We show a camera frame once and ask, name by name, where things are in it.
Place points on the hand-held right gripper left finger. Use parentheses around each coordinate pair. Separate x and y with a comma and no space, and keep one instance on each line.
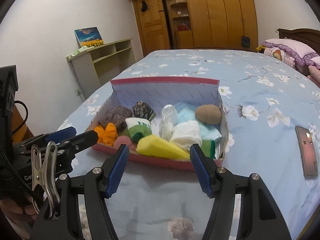
(117,172)

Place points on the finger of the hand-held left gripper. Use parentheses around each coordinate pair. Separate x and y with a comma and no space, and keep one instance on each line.
(82,140)
(62,133)

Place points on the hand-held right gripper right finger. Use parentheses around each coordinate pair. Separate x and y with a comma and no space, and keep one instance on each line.
(201,172)

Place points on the orange cloth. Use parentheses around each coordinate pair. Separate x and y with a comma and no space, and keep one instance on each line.
(106,133)

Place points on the white green sock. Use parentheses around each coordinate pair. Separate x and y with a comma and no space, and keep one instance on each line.
(138,127)
(208,147)

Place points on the pink egg-shaped sponge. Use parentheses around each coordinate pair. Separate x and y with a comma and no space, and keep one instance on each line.
(122,140)

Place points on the red cardboard box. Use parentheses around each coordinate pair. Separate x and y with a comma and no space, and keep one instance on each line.
(150,161)

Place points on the grey knitted sock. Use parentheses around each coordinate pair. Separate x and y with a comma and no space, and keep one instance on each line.
(115,116)

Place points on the white cloth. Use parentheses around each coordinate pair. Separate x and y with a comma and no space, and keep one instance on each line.
(186,135)

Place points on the yellow sponge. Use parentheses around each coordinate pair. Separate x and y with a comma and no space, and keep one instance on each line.
(157,147)

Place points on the brown round sponge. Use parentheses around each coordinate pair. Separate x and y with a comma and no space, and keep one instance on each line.
(208,115)

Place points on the light blue face mask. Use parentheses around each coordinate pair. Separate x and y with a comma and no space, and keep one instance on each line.
(183,115)

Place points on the clear plastic bag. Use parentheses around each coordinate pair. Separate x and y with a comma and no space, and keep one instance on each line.
(168,116)

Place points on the dark patterned cloth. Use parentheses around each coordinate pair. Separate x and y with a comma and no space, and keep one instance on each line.
(142,110)

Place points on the person's left hand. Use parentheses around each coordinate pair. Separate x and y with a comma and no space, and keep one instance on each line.
(17,210)

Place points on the metal spring clip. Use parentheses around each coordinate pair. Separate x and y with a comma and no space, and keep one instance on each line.
(47,170)

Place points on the orange wooden cabinet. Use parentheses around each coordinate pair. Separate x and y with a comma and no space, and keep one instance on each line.
(18,127)

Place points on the beige shelf desk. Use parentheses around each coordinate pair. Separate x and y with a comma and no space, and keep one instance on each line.
(82,72)

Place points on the green white packet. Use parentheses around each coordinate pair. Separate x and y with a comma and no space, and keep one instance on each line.
(76,52)

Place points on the blue orange painting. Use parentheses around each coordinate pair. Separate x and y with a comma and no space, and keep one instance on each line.
(88,36)

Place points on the black smartphone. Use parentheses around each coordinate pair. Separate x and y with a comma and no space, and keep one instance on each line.
(306,152)

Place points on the wooden door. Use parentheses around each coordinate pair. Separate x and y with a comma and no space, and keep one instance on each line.
(152,30)

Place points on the yellow black toy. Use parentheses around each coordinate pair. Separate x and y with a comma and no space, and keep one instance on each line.
(260,48)

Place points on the black hanging bag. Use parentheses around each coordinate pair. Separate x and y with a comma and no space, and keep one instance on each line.
(245,41)

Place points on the pink checkered cartoon pillow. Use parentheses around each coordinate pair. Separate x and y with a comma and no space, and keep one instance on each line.
(277,55)

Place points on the black hanging item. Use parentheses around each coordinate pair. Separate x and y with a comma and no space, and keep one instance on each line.
(144,6)

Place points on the pink textured pillow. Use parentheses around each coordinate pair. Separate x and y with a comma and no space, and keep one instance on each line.
(315,73)

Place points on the purple ruffled pillow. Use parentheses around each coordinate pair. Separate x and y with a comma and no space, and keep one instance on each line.
(316,60)
(287,45)

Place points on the wooden wardrobe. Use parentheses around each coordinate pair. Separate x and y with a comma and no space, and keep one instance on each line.
(220,17)

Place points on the dark wooden headboard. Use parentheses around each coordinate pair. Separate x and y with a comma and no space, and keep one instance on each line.
(300,33)

